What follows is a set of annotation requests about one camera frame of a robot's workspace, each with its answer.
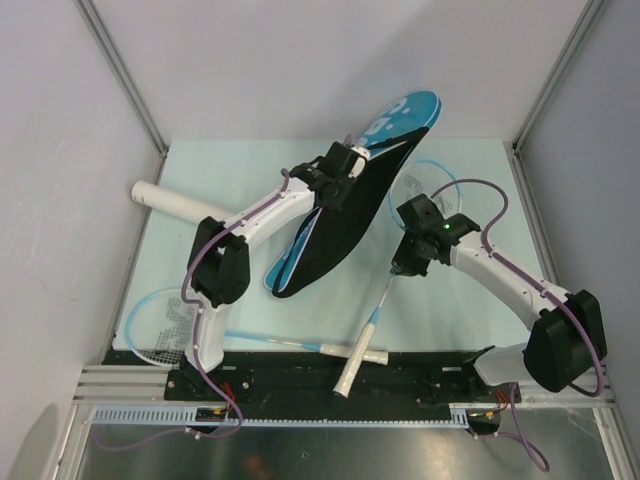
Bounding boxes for aluminium frame post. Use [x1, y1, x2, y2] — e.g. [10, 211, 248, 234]
[73, 0, 169, 158]
[511, 0, 610, 154]

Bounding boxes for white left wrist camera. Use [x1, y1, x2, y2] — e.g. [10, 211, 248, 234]
[348, 145, 371, 178]

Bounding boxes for white slotted cable duct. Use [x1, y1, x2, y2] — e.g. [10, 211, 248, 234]
[91, 399, 500, 428]

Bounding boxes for aluminium frame post right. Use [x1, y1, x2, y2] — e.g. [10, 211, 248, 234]
[511, 0, 610, 154]

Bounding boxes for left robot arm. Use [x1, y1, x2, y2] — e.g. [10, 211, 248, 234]
[180, 142, 371, 400]

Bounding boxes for white cardboard shuttlecock tube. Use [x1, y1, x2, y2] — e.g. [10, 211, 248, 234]
[131, 181, 233, 225]

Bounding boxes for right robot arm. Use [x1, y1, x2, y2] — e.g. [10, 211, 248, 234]
[392, 194, 606, 401]

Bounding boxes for blue sport racket bag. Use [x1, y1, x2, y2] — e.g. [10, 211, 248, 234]
[264, 90, 442, 299]

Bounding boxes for aluminium frame post left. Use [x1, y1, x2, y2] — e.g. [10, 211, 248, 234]
[73, 0, 169, 158]

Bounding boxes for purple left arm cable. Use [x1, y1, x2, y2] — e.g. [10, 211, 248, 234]
[94, 167, 291, 451]

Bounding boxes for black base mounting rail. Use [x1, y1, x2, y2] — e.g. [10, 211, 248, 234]
[102, 349, 524, 426]

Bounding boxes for blue racket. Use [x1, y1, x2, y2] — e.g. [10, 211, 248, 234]
[333, 159, 462, 398]
[118, 287, 390, 369]

